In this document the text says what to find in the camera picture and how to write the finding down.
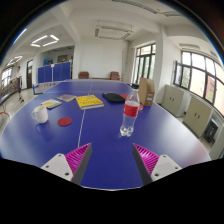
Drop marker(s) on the dark wooden door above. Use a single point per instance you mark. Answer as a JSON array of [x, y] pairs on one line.
[[29, 75]]

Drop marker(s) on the clear red-labelled water bottle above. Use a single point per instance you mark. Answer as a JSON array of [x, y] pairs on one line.
[[130, 110]]

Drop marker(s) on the ceiling lights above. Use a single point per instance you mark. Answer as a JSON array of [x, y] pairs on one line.
[[50, 43]]

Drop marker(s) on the blue partition panels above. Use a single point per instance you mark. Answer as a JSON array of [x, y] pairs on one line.
[[55, 72]]

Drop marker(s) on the brown armchair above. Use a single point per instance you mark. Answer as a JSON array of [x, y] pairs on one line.
[[83, 75], [115, 76]]

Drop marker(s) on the beige two-door cabinet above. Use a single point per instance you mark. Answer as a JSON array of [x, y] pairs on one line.
[[197, 116], [172, 100]]

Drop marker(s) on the ceiling air conditioner unit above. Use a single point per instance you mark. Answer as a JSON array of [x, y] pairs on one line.
[[113, 32]]

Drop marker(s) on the grey notebook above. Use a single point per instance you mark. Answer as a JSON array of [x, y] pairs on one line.
[[66, 97]]

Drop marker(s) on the large black-framed window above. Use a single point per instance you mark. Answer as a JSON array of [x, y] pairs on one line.
[[198, 81]]

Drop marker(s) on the black pouch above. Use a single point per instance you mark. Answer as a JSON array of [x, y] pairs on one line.
[[113, 97]]

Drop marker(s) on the large yellow book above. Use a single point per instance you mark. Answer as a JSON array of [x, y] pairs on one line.
[[89, 101]]

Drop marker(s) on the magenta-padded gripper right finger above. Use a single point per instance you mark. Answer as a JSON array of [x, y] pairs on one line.
[[164, 165]]

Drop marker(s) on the flat round red coaster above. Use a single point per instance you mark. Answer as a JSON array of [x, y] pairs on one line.
[[64, 121]]

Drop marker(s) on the brown cardboard box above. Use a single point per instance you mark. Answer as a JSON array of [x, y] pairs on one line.
[[146, 91]]

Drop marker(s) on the white ceramic mug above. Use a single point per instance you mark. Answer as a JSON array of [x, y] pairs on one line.
[[40, 115]]

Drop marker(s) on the person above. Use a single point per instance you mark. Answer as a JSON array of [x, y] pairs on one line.
[[19, 81]]

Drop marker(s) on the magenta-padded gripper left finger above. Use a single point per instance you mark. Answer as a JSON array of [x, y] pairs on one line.
[[60, 165]]

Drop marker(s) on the black bin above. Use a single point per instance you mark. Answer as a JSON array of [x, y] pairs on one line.
[[211, 131]]

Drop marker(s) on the blue table with red legs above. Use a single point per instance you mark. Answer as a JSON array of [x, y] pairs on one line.
[[5, 96]]

